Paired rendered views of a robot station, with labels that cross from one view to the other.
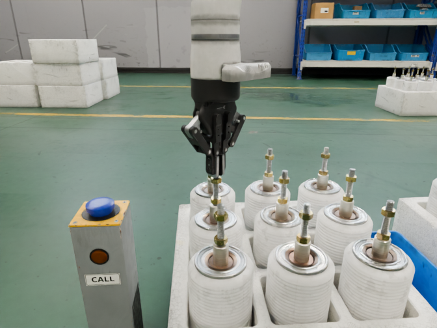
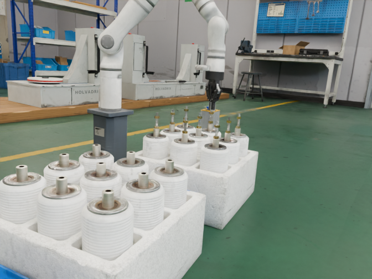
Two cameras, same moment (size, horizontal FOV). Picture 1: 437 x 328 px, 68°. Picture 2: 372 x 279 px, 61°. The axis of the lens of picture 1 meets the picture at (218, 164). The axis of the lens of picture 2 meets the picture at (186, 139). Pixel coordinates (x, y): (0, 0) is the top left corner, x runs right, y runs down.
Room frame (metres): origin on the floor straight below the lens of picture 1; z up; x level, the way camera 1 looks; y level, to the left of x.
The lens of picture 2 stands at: (1.07, -1.17, 0.52)
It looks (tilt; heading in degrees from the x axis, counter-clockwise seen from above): 13 degrees down; 120
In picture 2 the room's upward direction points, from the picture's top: 4 degrees clockwise
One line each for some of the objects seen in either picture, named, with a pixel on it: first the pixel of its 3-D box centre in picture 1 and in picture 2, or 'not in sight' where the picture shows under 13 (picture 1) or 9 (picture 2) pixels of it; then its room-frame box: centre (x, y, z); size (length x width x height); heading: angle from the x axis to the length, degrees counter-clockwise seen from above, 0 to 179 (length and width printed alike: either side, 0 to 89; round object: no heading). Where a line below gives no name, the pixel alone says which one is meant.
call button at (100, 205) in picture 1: (100, 208); not in sight; (0.42, 0.17, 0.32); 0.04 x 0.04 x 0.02
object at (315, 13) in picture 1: (321, 11); not in sight; (4.96, -1.43, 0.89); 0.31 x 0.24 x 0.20; 176
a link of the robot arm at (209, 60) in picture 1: (224, 55); (211, 63); (0.49, -0.01, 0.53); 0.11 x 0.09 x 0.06; 47
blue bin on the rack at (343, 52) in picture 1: (346, 52); not in sight; (4.97, -1.84, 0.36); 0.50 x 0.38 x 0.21; 177
